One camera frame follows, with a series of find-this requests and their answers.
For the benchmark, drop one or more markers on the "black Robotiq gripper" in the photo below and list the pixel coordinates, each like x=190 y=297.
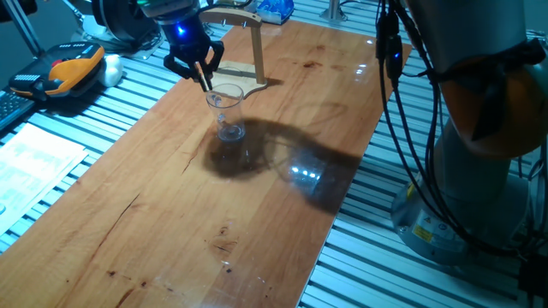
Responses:
x=186 y=38

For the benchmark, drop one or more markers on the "wooden cup rack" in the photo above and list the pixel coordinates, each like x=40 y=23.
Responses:
x=258 y=55

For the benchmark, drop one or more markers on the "blue plastic packet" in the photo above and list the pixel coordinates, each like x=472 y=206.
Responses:
x=276 y=10

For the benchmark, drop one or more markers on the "black round device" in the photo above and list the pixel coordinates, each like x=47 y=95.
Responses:
x=124 y=19

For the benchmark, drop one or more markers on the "white cloth lump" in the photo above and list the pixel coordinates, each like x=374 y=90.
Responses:
x=112 y=70

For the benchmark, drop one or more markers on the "thin metal rod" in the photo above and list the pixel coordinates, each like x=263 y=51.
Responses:
x=77 y=12

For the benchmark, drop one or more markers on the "orange black teach pendant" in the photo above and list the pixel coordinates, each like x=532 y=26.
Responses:
x=64 y=70

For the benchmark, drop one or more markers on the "large wooden board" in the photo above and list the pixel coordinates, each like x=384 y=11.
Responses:
x=171 y=222

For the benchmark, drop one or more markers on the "black computer keyboard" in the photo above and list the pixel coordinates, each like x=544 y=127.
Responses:
x=13 y=107

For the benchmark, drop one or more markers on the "white printed paper sheet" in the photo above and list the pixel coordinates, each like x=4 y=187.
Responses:
x=34 y=167

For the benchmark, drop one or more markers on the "aluminium frame post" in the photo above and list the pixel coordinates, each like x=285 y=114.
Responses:
x=334 y=10

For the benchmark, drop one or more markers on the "aluminium frame strut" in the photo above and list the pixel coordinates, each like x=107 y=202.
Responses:
x=23 y=26

